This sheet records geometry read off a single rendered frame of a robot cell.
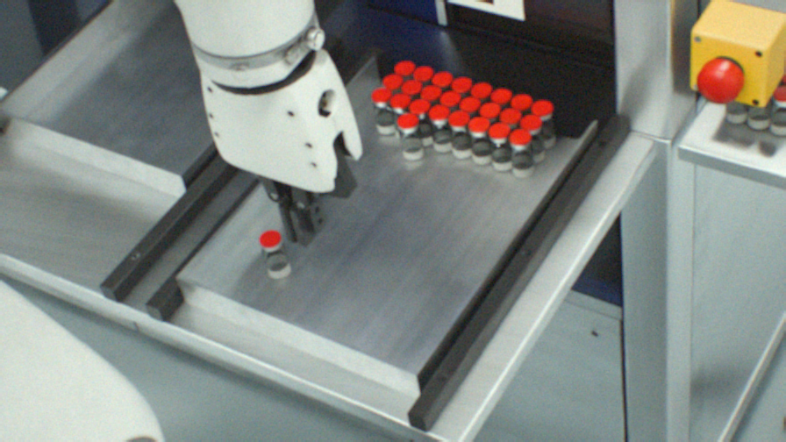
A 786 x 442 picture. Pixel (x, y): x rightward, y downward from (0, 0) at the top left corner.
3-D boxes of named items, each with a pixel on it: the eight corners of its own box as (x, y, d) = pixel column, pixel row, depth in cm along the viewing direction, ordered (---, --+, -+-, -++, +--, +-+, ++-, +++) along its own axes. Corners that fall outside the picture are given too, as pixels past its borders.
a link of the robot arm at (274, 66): (343, -5, 90) (351, 31, 92) (235, -33, 94) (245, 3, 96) (273, 73, 85) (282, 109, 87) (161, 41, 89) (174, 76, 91)
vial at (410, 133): (410, 144, 139) (403, 110, 135) (428, 150, 138) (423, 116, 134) (398, 158, 138) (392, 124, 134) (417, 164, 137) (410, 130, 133)
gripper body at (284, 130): (351, 25, 91) (376, 149, 99) (227, -6, 95) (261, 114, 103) (289, 96, 86) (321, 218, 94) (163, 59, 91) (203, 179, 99)
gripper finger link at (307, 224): (340, 166, 98) (355, 230, 103) (303, 154, 100) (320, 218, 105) (317, 195, 97) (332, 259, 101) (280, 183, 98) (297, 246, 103)
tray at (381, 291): (377, 81, 147) (372, 56, 144) (598, 147, 135) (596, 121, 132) (185, 302, 128) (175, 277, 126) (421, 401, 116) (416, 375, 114)
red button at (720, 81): (708, 76, 125) (709, 42, 123) (750, 88, 124) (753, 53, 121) (692, 103, 123) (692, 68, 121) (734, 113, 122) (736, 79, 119)
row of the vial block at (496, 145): (384, 118, 142) (378, 84, 139) (539, 167, 134) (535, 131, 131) (373, 131, 141) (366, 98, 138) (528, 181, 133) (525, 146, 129)
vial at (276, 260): (276, 259, 130) (267, 228, 127) (296, 266, 129) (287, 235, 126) (263, 274, 129) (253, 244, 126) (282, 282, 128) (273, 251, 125)
